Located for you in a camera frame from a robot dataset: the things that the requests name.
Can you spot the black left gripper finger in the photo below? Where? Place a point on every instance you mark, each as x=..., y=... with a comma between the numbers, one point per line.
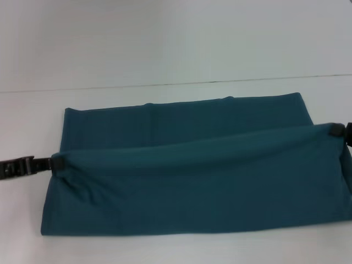
x=30, y=166

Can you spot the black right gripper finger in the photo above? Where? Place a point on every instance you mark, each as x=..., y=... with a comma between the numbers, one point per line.
x=339, y=130

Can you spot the teal t-shirt with FREE print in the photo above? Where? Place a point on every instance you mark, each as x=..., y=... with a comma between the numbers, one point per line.
x=192, y=178

